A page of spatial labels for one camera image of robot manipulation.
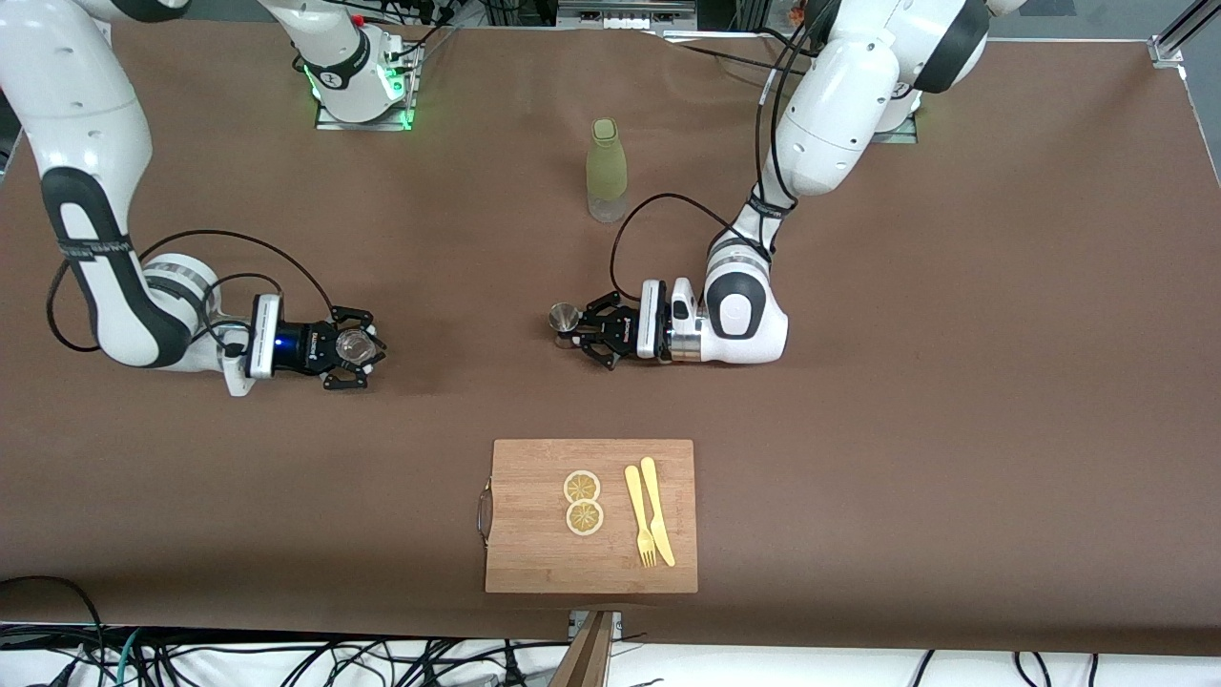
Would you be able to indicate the wooden post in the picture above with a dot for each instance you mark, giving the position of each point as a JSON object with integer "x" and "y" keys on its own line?
{"x": 587, "y": 658}

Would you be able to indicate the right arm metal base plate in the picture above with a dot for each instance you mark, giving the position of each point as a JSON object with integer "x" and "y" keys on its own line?
{"x": 362, "y": 125}

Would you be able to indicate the wooden cutting board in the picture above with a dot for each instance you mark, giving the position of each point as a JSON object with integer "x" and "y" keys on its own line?
{"x": 534, "y": 534}

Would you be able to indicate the yellow plastic knife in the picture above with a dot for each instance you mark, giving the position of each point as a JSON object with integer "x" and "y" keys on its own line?
{"x": 651, "y": 487}

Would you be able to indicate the green-sleeved glass bottle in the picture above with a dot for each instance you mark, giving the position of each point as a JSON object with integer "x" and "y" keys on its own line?
{"x": 607, "y": 162}

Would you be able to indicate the yellow plastic fork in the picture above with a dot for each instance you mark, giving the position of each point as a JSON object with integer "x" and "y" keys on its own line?
{"x": 633, "y": 491}

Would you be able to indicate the aluminium frame corner bracket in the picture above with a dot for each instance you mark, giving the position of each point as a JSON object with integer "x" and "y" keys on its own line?
{"x": 1169, "y": 48}

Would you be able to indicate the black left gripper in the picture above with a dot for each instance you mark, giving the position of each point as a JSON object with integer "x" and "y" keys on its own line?
{"x": 625, "y": 331}

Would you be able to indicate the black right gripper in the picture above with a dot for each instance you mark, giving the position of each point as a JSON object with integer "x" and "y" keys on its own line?
{"x": 303, "y": 348}

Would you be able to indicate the steel double-cone jigger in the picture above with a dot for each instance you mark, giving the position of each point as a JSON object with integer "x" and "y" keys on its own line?
{"x": 563, "y": 315}

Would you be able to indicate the metal mounting bracket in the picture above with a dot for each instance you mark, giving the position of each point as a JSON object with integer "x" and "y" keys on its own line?
{"x": 617, "y": 622}

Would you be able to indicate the lemon slice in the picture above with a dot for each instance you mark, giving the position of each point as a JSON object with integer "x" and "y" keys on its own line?
{"x": 582, "y": 487}
{"x": 585, "y": 518}

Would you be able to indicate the grey socket strip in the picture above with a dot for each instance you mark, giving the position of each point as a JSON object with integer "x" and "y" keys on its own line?
{"x": 625, "y": 14}

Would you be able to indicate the brown table cover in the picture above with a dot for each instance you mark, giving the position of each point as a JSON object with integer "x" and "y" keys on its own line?
{"x": 286, "y": 458}

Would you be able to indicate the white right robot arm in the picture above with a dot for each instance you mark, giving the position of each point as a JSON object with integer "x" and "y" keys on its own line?
{"x": 95, "y": 114}

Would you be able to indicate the clear glass measuring cup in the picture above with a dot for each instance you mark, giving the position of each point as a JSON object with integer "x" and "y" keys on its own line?
{"x": 355, "y": 345}

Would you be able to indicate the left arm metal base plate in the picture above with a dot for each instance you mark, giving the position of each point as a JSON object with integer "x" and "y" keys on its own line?
{"x": 897, "y": 136}

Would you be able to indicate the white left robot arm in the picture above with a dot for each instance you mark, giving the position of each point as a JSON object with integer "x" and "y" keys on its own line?
{"x": 839, "y": 95}

